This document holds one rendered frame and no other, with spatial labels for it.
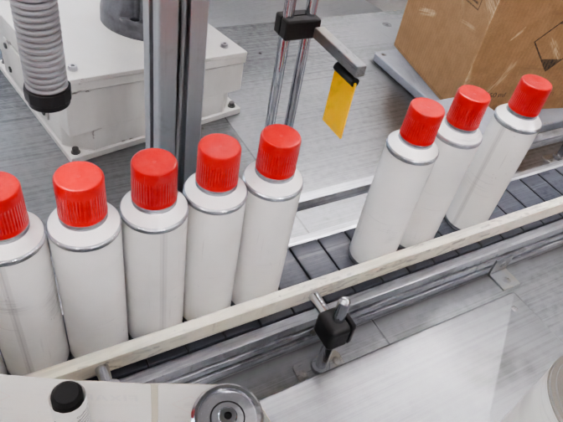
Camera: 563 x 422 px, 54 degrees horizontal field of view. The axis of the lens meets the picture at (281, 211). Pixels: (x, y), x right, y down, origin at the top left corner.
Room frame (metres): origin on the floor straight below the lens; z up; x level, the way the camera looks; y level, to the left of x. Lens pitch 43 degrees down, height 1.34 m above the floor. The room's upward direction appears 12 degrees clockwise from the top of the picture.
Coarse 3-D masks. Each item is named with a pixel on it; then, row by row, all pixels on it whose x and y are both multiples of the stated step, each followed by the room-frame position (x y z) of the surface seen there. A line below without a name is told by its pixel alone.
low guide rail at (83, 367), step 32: (480, 224) 0.51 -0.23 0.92; (512, 224) 0.53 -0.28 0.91; (384, 256) 0.42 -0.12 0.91; (416, 256) 0.44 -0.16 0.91; (288, 288) 0.35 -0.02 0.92; (320, 288) 0.36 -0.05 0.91; (192, 320) 0.29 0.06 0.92; (224, 320) 0.30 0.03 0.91; (96, 352) 0.24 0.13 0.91; (128, 352) 0.25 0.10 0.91; (160, 352) 0.26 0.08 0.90
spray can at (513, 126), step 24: (528, 96) 0.53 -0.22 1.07; (504, 120) 0.53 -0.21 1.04; (528, 120) 0.53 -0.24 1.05; (480, 144) 0.55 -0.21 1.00; (504, 144) 0.53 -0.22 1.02; (528, 144) 0.53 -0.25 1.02; (480, 168) 0.53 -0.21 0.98; (504, 168) 0.52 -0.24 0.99; (480, 192) 0.53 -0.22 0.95; (456, 216) 0.53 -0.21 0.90; (480, 216) 0.52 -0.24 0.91
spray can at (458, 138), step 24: (456, 96) 0.49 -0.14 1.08; (480, 96) 0.49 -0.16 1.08; (456, 120) 0.48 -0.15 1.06; (480, 120) 0.49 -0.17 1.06; (456, 144) 0.47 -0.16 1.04; (432, 168) 0.48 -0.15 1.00; (456, 168) 0.47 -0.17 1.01; (432, 192) 0.47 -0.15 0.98; (456, 192) 0.49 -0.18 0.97; (432, 216) 0.47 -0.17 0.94; (408, 240) 0.47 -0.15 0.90
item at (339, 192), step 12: (552, 132) 0.67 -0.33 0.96; (540, 144) 0.65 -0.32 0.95; (360, 180) 0.48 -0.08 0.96; (372, 180) 0.49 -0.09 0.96; (312, 192) 0.45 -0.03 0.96; (324, 192) 0.45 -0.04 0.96; (336, 192) 0.45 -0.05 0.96; (348, 192) 0.46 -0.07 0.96; (360, 192) 0.47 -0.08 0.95; (300, 204) 0.43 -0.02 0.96; (312, 204) 0.44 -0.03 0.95
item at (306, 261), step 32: (512, 192) 0.63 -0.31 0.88; (544, 192) 0.65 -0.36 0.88; (448, 224) 0.54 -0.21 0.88; (544, 224) 0.58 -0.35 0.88; (288, 256) 0.42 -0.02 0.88; (320, 256) 0.44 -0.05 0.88; (448, 256) 0.48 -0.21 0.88; (352, 288) 0.40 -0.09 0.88; (64, 320) 0.29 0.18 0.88; (256, 320) 0.33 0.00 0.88; (0, 352) 0.24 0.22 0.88; (192, 352) 0.29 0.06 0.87
